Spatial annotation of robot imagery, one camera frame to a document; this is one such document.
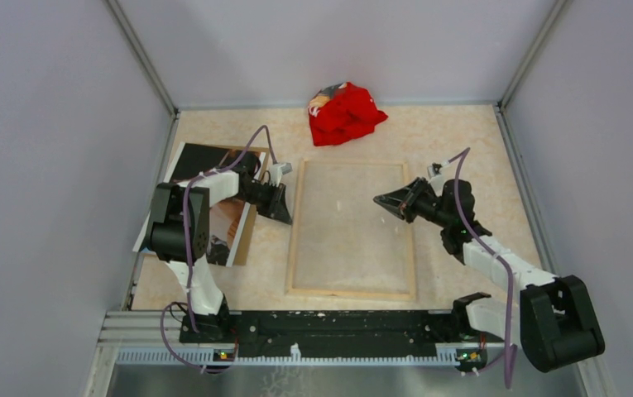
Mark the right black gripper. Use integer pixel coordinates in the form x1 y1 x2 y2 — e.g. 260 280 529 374
374 177 453 228

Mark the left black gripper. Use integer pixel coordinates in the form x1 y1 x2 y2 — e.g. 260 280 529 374
233 179 292 224

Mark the crumpled red cloth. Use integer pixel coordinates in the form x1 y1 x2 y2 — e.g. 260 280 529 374
306 81 389 147

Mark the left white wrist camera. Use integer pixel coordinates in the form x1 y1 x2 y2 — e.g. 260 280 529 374
267 162 293 186

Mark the light wooden picture frame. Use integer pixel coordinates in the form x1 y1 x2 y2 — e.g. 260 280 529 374
285 159 418 302

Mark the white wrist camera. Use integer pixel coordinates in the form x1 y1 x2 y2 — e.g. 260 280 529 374
267 162 293 186
427 161 449 183

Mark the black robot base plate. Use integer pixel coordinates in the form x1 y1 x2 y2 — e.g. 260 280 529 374
179 310 481 358

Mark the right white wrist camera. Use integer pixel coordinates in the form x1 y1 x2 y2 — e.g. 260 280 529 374
427 161 449 183

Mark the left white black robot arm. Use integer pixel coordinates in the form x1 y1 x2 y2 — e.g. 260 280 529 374
141 154 292 342

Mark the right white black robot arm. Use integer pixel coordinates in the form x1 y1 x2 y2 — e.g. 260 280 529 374
373 178 606 373

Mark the aluminium rail with cable duct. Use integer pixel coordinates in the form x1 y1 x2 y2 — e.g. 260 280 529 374
98 307 503 376

